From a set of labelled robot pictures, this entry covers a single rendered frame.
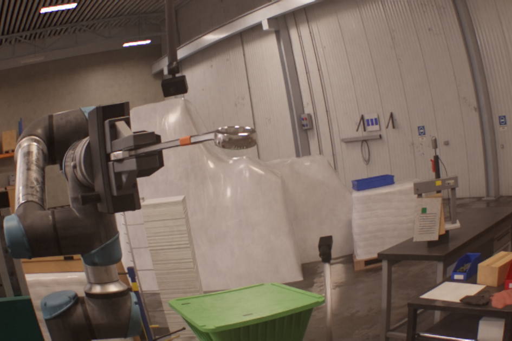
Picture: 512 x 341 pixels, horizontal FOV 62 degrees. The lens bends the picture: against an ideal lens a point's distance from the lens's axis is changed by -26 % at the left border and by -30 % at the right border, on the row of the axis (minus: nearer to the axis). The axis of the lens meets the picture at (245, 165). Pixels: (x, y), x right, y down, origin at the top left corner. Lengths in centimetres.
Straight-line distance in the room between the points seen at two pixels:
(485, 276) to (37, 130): 267
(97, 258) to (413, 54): 1223
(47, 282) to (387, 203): 481
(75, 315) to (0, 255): 28
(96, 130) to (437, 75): 1182
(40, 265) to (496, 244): 384
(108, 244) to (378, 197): 639
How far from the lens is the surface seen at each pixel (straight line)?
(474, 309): 278
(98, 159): 64
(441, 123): 1235
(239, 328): 298
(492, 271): 306
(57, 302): 113
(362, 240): 713
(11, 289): 130
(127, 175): 60
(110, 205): 64
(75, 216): 79
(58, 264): 379
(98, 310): 114
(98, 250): 78
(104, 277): 114
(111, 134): 62
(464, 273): 330
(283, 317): 307
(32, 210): 82
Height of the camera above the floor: 180
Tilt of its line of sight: 2 degrees down
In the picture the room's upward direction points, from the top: 8 degrees counter-clockwise
